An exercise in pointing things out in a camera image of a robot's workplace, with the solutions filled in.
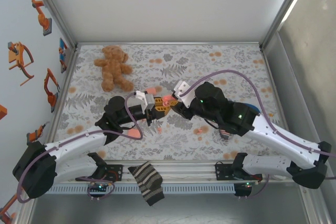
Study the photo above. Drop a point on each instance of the pink sponge block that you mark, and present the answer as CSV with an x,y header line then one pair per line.
x,y
132,133

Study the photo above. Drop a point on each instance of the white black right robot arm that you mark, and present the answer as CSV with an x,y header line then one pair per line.
x,y
275,137

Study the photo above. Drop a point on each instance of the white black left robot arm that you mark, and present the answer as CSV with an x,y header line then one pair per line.
x,y
73,140

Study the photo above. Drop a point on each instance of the stars and stripes pouch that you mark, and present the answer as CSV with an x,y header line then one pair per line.
x,y
225,134

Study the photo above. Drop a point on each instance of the floral printed tablecloth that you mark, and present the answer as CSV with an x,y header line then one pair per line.
x,y
183,145

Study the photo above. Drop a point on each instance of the blue round object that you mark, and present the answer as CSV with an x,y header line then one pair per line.
x,y
254,108

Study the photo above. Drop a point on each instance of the brown teddy bear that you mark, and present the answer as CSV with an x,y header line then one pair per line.
x,y
113,66

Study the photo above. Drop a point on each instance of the black beige striped sock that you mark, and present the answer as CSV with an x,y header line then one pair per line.
x,y
147,182

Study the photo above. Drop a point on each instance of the left controller board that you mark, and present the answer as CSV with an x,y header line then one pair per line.
x,y
99,187

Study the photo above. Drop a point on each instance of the controller board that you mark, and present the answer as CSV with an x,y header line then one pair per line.
x,y
246,184
99,187

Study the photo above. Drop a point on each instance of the right controller board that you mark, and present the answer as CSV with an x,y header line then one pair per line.
x,y
246,184

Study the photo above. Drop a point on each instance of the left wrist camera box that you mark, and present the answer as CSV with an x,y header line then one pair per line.
x,y
147,100

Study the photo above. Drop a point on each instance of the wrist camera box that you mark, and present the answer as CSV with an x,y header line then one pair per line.
x,y
147,100
183,90

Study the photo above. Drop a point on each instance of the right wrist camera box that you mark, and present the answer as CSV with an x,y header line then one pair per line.
x,y
183,90

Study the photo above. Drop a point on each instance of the aluminium cell frame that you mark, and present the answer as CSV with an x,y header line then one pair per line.
x,y
168,42

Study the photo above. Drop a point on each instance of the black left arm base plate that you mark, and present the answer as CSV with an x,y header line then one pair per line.
x,y
116,172

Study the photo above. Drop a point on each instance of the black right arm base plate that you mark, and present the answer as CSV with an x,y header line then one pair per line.
x,y
223,171

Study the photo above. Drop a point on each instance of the blue orange wall sticker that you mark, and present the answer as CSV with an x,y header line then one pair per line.
x,y
63,51

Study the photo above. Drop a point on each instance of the orange block wall sticker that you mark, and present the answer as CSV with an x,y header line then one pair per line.
x,y
2,112

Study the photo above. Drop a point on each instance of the orange gripper wall sticker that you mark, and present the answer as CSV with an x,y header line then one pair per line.
x,y
14,56

